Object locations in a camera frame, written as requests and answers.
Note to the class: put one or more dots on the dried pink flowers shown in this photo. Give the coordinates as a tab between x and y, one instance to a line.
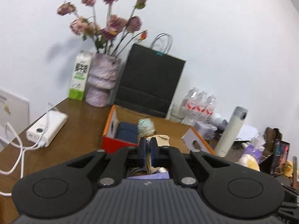
109	38

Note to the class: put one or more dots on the white thermos bottle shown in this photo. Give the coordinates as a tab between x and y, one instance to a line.
231	132

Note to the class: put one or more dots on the water bottle right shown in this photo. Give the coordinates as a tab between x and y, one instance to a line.
210	108

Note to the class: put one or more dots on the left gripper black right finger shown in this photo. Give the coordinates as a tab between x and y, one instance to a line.
154	152

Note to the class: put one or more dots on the navy blue pouch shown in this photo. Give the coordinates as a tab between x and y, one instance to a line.
127	132

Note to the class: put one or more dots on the black paper bag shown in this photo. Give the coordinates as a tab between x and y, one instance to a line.
149	81

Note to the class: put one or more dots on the purple tissue pack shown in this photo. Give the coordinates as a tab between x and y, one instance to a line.
256	147

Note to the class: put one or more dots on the lavender tin box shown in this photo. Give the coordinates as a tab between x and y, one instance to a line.
207	131

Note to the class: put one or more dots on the red cardboard box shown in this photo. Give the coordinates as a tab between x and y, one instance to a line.
183	137

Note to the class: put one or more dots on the purple knit cloth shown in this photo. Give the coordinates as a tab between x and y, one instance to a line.
155	176

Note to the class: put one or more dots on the white paper stack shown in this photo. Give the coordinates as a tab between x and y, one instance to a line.
247	133

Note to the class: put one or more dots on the white orange hamster plush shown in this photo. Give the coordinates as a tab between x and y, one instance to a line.
248	161

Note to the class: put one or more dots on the water bottle left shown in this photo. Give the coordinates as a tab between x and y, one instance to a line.
188	106

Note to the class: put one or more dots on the iridescent ball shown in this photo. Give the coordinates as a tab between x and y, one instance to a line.
145	127

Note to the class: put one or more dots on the water bottle middle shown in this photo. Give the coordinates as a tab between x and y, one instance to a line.
200	105

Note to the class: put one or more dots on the green white milk carton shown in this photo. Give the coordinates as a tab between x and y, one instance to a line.
80	74

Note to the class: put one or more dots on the clear glass cup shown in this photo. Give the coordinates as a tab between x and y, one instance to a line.
177	113

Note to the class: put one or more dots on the water bottle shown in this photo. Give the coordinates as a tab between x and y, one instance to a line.
200	105
210	108
188	106

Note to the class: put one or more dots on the purple ceramic vase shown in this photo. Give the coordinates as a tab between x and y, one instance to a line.
102	79

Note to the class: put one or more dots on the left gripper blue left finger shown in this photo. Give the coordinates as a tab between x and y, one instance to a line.
142	151

